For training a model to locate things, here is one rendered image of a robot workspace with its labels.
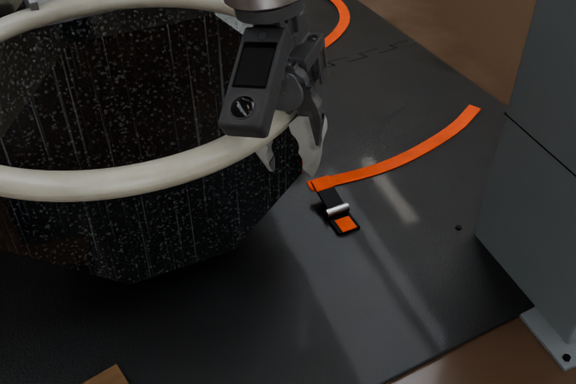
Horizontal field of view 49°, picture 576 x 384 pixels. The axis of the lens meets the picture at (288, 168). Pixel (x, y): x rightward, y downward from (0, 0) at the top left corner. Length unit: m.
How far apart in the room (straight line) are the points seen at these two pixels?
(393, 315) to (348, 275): 0.17
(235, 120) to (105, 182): 0.13
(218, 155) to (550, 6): 0.97
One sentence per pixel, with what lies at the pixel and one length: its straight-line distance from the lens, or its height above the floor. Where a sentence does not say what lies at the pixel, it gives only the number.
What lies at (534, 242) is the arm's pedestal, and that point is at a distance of 1.65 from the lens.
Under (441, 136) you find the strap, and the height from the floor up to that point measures 0.02.
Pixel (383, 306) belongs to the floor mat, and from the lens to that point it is 1.64.
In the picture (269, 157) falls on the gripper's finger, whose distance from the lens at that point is 0.74.
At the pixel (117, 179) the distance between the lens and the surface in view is 0.61.
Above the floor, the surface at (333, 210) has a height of 0.05.
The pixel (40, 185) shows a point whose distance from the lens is 0.63.
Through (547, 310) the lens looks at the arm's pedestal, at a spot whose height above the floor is 0.04.
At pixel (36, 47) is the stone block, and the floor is 0.73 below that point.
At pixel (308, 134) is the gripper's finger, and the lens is 0.69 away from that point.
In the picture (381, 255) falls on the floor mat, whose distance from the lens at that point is 1.75.
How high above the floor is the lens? 1.30
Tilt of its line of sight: 40 degrees down
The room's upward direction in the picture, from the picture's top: straight up
